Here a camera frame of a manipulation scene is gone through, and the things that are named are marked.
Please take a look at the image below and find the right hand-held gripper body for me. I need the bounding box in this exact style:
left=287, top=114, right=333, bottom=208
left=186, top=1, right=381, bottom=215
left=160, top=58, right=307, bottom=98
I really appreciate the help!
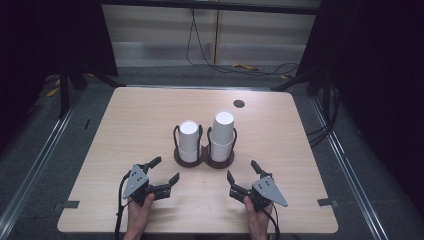
left=229, top=175, right=289, bottom=211

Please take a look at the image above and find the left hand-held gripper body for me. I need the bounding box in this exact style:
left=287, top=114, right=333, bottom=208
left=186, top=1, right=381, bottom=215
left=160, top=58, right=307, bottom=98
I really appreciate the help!
left=122, top=164, right=173, bottom=206

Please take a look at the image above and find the white paper cup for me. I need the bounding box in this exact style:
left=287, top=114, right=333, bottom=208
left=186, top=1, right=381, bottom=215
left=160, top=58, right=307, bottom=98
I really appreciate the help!
left=177, top=146, right=200, bottom=164
left=210, top=110, right=235, bottom=145
left=208, top=134, right=234, bottom=163
left=178, top=120, right=200, bottom=154

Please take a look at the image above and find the dark brown double cup holder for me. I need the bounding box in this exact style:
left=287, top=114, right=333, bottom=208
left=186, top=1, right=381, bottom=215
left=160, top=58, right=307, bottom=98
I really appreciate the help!
left=172, top=123, right=238, bottom=170

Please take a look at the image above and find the person's right hand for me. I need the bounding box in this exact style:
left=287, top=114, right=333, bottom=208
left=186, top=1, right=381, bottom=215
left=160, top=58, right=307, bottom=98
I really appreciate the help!
left=243, top=196, right=273, bottom=233

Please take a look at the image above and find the person's left hand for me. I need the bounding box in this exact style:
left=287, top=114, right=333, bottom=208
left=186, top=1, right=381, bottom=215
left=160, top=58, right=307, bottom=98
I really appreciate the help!
left=127, top=194, right=156, bottom=232

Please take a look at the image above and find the grey tape strip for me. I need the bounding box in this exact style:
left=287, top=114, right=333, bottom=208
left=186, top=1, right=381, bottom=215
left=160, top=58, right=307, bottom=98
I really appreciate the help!
left=53, top=200, right=81, bottom=210
left=316, top=197, right=339, bottom=208

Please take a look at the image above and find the black metal stand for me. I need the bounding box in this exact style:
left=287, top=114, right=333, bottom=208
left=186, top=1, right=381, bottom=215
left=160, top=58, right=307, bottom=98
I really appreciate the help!
left=58, top=59, right=126, bottom=120

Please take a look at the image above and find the dark curtain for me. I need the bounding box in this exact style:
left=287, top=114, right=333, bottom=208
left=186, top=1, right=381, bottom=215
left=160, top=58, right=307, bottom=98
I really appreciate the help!
left=0, top=0, right=120, bottom=151
left=295, top=0, right=424, bottom=216

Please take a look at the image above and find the black overhead bar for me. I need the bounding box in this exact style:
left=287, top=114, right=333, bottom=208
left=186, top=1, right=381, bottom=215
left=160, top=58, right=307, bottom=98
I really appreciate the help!
left=101, top=0, right=322, bottom=16

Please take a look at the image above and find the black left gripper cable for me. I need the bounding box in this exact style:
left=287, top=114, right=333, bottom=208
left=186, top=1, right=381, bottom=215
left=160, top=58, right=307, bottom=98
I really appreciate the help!
left=114, top=170, right=133, bottom=240

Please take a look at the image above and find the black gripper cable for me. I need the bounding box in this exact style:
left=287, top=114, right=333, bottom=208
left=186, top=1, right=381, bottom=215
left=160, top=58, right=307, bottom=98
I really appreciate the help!
left=261, top=201, right=281, bottom=240
left=114, top=170, right=133, bottom=240

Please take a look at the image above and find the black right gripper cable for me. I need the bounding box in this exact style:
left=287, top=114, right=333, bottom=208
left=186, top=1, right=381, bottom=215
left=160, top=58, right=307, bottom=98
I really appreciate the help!
left=261, top=201, right=281, bottom=240

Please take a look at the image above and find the black floor cable bundle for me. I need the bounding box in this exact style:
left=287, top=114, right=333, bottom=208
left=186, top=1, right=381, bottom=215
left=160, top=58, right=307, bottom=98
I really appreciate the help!
left=306, top=85, right=342, bottom=148

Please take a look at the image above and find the metal floor rail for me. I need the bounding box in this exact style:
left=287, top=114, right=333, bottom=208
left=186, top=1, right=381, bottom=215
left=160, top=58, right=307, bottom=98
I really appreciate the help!
left=309, top=96, right=390, bottom=240
left=0, top=89, right=85, bottom=232

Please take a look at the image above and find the black wall cable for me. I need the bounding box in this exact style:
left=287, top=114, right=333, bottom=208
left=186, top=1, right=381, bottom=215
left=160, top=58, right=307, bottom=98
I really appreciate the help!
left=185, top=8, right=301, bottom=76

